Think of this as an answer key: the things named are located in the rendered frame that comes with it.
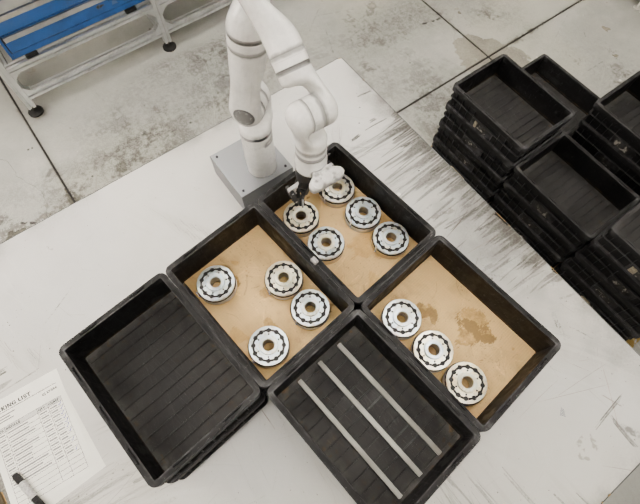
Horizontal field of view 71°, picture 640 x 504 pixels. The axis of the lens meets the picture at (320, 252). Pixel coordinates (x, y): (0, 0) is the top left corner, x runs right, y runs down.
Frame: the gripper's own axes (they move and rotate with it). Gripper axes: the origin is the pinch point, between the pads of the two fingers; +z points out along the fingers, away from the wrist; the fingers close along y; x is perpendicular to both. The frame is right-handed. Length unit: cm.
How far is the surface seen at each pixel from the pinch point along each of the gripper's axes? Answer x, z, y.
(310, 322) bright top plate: 24.8, 12.3, 17.9
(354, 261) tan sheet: 17.3, 14.8, -2.7
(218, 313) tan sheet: 7.8, 15.3, 35.7
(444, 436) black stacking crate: 66, 15, 8
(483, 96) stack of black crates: -19, 47, -106
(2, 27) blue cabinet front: -179, 50, 45
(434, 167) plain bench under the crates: 3, 27, -51
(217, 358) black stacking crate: 17.7, 15.6, 42.1
